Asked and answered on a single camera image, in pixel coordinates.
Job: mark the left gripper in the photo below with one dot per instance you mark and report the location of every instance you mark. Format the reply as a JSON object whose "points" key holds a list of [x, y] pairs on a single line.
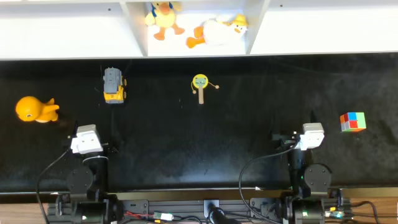
{"points": [[110, 147]]}

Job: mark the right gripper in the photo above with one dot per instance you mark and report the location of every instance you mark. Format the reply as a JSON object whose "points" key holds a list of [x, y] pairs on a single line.
{"points": [[283, 137]]}

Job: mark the grey and yellow toy truck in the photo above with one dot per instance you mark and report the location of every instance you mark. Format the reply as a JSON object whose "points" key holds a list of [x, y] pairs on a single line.
{"points": [[113, 84]]}

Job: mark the many-coloured puzzle cube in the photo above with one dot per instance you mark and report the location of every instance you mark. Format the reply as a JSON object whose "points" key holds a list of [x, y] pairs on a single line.
{"points": [[353, 123]]}

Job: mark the orange rubber toy animal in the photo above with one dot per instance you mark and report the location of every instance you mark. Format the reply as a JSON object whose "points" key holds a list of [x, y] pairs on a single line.
{"points": [[31, 109]]}

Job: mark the yellow rattle drum toy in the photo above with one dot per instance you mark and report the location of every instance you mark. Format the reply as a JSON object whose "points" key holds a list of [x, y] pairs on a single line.
{"points": [[200, 81]]}

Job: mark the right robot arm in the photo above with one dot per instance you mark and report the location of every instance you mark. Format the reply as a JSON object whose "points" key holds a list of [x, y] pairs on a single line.
{"points": [[317, 179]]}

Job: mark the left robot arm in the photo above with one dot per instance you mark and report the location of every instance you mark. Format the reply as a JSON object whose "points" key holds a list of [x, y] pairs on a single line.
{"points": [[99, 174]]}

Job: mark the white shelf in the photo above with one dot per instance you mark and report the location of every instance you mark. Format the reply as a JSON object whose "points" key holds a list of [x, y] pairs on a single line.
{"points": [[62, 34]]}

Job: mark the white plush duck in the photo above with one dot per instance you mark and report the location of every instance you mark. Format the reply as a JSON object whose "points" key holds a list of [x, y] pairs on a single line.
{"points": [[220, 32]]}

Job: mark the yellow plush duck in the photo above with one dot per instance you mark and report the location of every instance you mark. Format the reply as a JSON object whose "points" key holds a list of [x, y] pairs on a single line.
{"points": [[164, 18]]}

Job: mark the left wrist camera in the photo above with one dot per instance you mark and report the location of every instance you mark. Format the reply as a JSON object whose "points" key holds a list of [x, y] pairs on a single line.
{"points": [[88, 140]]}

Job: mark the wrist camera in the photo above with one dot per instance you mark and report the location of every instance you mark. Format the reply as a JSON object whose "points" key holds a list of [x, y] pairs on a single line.
{"points": [[312, 137], [88, 140]]}

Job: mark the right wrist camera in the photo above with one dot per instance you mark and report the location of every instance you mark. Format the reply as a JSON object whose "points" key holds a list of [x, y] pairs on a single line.
{"points": [[312, 137]]}

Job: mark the mounting rail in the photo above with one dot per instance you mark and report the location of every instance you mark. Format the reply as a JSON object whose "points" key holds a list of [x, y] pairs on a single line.
{"points": [[186, 207]]}

